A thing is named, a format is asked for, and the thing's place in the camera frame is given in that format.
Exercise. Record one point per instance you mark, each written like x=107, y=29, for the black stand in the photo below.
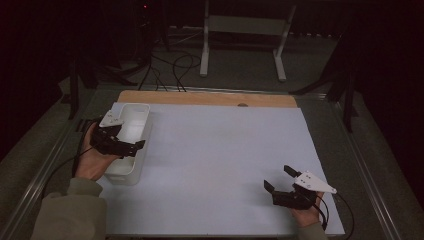
x=348, y=100

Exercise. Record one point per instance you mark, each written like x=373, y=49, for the metal floor frame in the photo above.
x=233, y=90

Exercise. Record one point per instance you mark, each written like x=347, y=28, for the white metal stand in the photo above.
x=246, y=25

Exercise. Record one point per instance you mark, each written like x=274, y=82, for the white table sheet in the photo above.
x=216, y=160

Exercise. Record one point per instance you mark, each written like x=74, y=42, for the white plastic bin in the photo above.
x=133, y=126

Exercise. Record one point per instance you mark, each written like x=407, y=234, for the person's left hand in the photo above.
x=90, y=163

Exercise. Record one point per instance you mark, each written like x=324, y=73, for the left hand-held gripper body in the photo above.
x=108, y=141

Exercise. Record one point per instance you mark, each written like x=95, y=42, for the black tripod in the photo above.
x=146, y=40

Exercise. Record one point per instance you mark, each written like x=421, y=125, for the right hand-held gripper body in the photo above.
x=293, y=198

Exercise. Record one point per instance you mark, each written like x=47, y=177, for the person's right hand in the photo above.
x=306, y=216

